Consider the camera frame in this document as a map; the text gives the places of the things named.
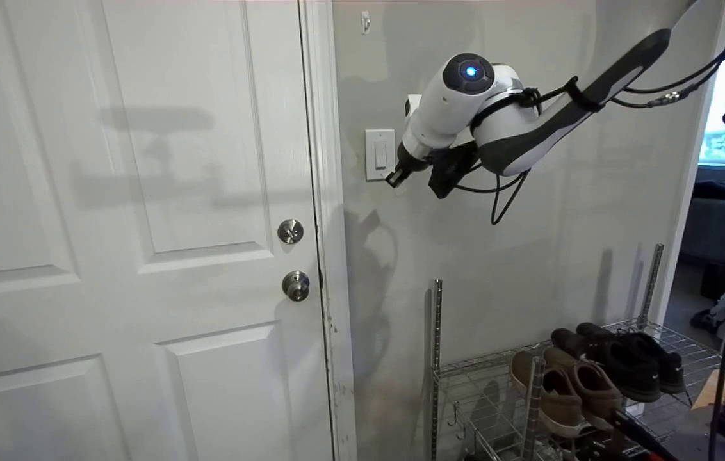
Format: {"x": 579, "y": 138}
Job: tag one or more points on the silver deadbolt lock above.
{"x": 290, "y": 230}

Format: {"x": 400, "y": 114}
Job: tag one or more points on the black shoe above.
{"x": 631, "y": 372}
{"x": 669, "y": 365}

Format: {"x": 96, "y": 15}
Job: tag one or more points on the white panelled front door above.
{"x": 146, "y": 153}

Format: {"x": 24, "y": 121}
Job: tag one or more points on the silver door knob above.
{"x": 295, "y": 284}

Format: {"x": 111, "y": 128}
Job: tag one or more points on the white wall light switch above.
{"x": 379, "y": 151}

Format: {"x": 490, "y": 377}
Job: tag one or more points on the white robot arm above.
{"x": 485, "y": 108}

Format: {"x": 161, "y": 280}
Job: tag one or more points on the brown shoe left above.
{"x": 559, "y": 404}

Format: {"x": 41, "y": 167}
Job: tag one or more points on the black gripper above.
{"x": 447, "y": 167}

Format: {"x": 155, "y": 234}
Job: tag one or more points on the black shoe right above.
{"x": 669, "y": 365}

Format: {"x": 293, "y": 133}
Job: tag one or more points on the brown shoe right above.
{"x": 593, "y": 385}

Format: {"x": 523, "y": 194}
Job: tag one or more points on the wire metal shoe rack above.
{"x": 476, "y": 413}

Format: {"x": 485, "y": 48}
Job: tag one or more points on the black shoe left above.
{"x": 631, "y": 372}

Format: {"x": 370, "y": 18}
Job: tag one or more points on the brown shoe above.
{"x": 559, "y": 404}
{"x": 593, "y": 385}

